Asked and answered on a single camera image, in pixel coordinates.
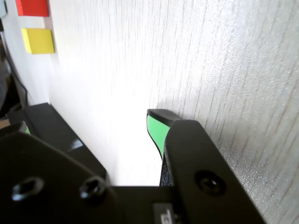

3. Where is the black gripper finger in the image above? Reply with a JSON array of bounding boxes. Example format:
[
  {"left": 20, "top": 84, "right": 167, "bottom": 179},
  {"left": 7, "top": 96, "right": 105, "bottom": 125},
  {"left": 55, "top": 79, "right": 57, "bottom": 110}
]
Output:
[
  {"left": 146, "top": 108, "right": 267, "bottom": 224},
  {"left": 0, "top": 120, "right": 127, "bottom": 224}
]

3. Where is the red wooden cube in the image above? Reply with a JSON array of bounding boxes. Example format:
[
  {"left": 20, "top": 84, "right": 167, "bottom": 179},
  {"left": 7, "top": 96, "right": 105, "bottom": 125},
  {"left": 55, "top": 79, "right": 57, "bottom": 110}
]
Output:
[{"left": 15, "top": 0, "right": 50, "bottom": 17}]

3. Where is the black cardboard box tray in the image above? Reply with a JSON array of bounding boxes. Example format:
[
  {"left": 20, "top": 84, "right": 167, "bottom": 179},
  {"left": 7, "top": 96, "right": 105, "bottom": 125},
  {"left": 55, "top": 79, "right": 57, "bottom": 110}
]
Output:
[{"left": 8, "top": 102, "right": 108, "bottom": 187}]

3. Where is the yellow wooden cube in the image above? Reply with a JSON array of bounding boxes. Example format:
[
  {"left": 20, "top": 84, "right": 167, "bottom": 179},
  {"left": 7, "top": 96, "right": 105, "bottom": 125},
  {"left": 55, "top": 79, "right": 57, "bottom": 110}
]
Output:
[{"left": 21, "top": 28, "right": 56, "bottom": 55}]

